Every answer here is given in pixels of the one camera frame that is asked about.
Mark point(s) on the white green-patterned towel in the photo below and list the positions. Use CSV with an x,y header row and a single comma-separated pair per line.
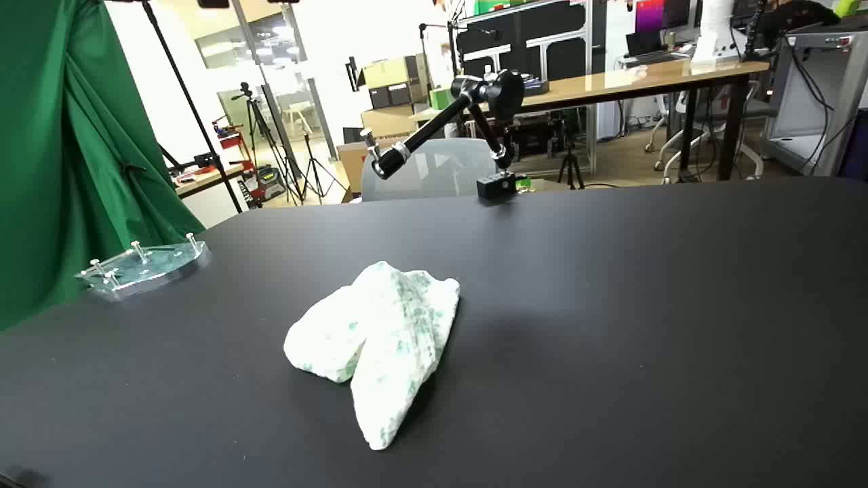
x,y
398,353

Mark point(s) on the black articulated metal bar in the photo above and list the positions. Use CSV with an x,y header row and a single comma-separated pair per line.
x,y
424,130

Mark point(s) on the brown cardboard box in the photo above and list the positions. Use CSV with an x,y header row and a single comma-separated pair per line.
x,y
355,166

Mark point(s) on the slim grey tripod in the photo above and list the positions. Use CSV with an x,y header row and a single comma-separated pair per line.
x,y
313,163

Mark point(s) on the small black tripod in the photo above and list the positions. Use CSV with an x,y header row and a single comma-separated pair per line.
x,y
572,166

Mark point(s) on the beige storage boxes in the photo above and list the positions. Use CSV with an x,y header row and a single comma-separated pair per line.
x,y
394,76

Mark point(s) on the low wooden side table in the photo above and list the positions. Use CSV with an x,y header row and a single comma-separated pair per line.
x,y
206,180

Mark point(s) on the white office chair base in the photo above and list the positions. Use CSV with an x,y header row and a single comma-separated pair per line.
x,y
668,138

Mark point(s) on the long wooden desk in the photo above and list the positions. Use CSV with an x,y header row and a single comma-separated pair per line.
x,y
634,83

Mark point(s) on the thin black stand pole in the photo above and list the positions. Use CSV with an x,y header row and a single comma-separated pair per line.
x,y
193,109

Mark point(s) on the clear acrylic plate with screws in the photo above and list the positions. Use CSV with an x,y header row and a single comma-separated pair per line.
x,y
146,264

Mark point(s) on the colourful computer monitor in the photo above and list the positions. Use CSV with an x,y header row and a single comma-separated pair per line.
x,y
656,18

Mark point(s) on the white pillar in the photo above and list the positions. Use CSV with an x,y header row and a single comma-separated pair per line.
x,y
720,29

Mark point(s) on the green backdrop curtain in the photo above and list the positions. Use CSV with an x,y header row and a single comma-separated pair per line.
x,y
56,163

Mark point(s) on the grey metal cabinet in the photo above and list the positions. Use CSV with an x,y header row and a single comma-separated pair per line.
x,y
815,98

